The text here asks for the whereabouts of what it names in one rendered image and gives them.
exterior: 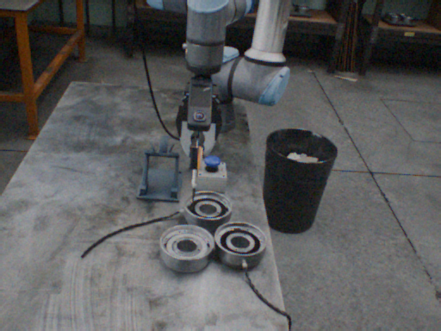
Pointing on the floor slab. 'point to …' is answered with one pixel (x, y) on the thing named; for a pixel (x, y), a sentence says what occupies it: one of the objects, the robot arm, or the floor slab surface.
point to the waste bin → (295, 177)
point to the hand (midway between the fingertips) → (196, 153)
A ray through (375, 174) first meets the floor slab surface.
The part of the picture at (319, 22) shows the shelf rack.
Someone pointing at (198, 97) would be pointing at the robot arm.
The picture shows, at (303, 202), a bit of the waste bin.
